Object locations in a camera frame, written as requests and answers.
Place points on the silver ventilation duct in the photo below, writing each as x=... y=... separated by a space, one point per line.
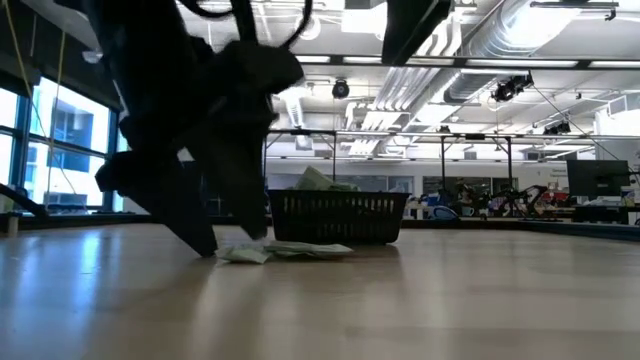
x=500 y=35

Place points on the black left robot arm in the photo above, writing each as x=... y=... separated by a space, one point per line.
x=140 y=50

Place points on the blue framed window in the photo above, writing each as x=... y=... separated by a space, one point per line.
x=75 y=125

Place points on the black computer monitor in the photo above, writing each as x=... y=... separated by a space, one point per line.
x=597 y=177

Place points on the dark background desk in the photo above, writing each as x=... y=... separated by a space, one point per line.
x=600 y=212

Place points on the black ceiling track light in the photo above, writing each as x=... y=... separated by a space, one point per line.
x=510 y=89
x=557 y=129

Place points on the black round ceiling camera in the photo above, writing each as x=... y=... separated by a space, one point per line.
x=340 y=89

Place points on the black aluminium table frame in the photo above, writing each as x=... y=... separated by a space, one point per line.
x=75 y=220

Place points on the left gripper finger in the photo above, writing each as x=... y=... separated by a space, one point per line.
x=160 y=190
x=240 y=185

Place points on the black mesh plastic basket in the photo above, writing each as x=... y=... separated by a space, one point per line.
x=340 y=230

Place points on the black overhead rig beam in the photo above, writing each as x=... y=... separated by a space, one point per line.
x=435 y=62

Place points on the blue round object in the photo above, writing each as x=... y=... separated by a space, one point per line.
x=444 y=213

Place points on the small white post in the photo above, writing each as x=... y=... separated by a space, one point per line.
x=12 y=225

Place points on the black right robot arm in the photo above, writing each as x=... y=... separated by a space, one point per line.
x=410 y=30

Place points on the black background robot arm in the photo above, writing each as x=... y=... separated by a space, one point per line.
x=520 y=195

